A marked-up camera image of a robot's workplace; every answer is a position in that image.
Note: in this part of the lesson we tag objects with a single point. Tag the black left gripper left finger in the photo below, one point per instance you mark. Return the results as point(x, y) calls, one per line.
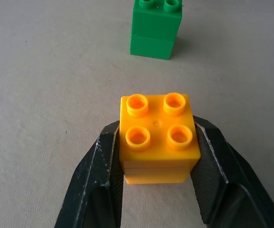
point(91, 190)

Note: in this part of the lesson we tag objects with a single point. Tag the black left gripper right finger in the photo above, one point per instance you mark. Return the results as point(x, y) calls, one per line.
point(225, 190)

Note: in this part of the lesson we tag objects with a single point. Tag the yellow studded building block cube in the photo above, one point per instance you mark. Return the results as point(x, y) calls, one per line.
point(158, 152)

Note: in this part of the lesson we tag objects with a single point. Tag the green studded building block cube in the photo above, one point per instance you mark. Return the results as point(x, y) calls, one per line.
point(154, 31)

